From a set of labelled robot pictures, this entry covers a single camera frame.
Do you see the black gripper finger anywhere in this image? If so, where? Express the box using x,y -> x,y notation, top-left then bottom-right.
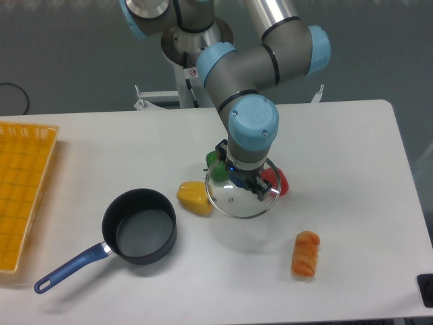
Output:
246,176 -> 272,201
215,139 -> 227,163

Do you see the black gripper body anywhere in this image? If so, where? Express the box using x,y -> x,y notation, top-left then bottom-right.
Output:
227,161 -> 266,186

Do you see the glass lid with blue knob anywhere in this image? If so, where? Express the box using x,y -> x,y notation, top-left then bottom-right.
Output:
205,159 -> 281,219

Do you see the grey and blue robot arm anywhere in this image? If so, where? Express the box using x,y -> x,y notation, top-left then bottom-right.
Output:
120,1 -> 331,200

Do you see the red bell pepper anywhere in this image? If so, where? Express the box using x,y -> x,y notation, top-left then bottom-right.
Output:
261,168 -> 290,196

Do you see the green bell pepper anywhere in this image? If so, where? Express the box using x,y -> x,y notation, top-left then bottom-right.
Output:
205,151 -> 229,183

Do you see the yellow bell pepper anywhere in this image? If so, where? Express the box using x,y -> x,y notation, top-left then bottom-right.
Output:
177,181 -> 213,216

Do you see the orange twisted bread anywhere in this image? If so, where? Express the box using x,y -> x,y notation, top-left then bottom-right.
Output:
291,231 -> 321,278

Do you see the black device at table edge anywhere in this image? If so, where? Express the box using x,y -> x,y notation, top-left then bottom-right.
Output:
416,274 -> 433,308

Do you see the yellow plastic basket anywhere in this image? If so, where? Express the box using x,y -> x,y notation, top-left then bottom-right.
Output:
1,121 -> 60,274

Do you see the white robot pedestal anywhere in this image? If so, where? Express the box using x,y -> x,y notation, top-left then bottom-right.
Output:
133,18 -> 325,112

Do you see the black saucepan with blue handle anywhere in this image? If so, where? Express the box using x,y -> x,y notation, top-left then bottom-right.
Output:
34,188 -> 177,294

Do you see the black cable on floor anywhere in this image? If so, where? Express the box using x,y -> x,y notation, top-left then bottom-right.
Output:
0,82 -> 30,116

